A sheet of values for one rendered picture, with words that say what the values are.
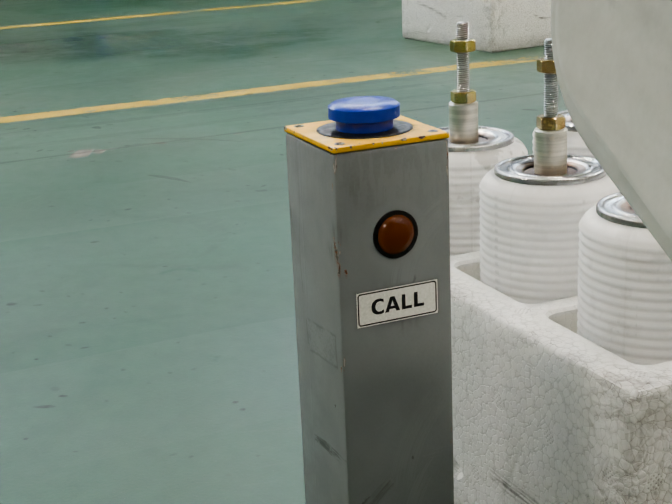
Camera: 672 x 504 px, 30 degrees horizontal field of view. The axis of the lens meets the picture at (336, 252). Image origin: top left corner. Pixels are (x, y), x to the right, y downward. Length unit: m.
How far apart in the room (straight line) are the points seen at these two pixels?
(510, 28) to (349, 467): 2.47
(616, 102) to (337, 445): 0.35
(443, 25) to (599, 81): 2.81
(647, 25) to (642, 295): 0.34
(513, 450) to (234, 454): 0.30
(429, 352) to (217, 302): 0.69
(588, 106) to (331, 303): 0.28
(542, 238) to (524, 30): 2.34
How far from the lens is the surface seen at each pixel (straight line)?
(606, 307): 0.75
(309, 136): 0.69
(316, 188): 0.69
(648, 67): 0.42
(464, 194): 0.92
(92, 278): 1.51
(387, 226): 0.68
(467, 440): 0.87
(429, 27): 3.30
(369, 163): 0.67
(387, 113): 0.68
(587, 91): 0.45
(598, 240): 0.74
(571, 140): 0.98
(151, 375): 1.21
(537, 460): 0.79
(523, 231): 0.83
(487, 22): 3.10
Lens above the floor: 0.46
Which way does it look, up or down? 17 degrees down
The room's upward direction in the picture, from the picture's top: 2 degrees counter-clockwise
